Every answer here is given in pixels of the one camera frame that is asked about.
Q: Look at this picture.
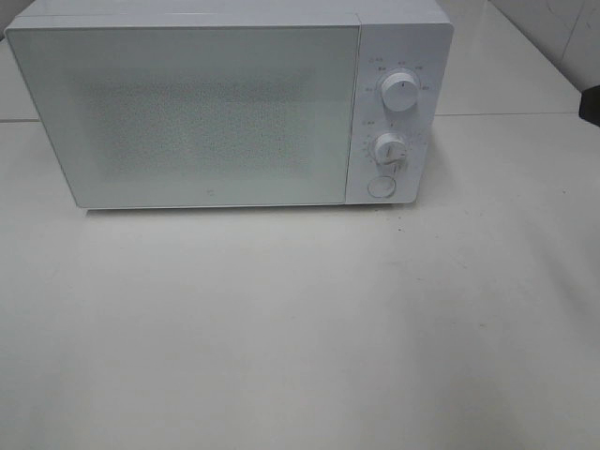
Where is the round microwave door button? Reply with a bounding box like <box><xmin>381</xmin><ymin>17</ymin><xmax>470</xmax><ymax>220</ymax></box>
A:
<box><xmin>367</xmin><ymin>176</ymin><xmax>397</xmax><ymax>199</ymax></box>

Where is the white microwave knob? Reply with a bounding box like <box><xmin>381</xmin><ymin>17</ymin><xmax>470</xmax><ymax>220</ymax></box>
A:
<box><xmin>373</xmin><ymin>133</ymin><xmax>408</xmax><ymax>166</ymax></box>
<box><xmin>381</xmin><ymin>69</ymin><xmax>420</xmax><ymax>113</ymax></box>

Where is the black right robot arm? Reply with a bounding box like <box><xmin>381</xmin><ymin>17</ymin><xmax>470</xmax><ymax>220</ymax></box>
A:
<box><xmin>578</xmin><ymin>85</ymin><xmax>600</xmax><ymax>127</ymax></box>

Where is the white microwave oven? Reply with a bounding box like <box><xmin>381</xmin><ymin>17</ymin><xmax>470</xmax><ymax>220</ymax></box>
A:
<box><xmin>6</xmin><ymin>14</ymin><xmax>454</xmax><ymax>210</ymax></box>

